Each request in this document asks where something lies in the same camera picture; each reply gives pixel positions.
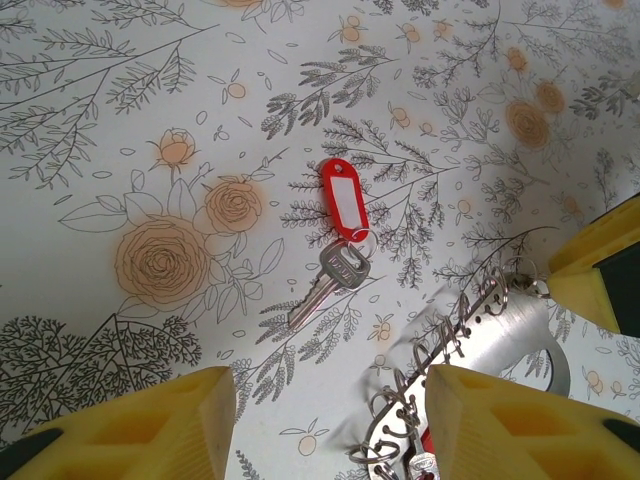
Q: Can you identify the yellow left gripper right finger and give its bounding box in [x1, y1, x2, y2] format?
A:
[426, 363, 640, 480]

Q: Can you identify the small silver split ring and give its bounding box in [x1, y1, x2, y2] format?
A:
[344, 227, 380, 259]

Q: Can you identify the floral patterned table cover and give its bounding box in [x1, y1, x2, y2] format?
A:
[0, 0, 640, 480]

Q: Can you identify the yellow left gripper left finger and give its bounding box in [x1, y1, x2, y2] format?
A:
[0, 365, 237, 480]

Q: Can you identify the silver key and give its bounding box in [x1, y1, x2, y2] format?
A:
[407, 439, 441, 480]
[288, 238, 372, 330]

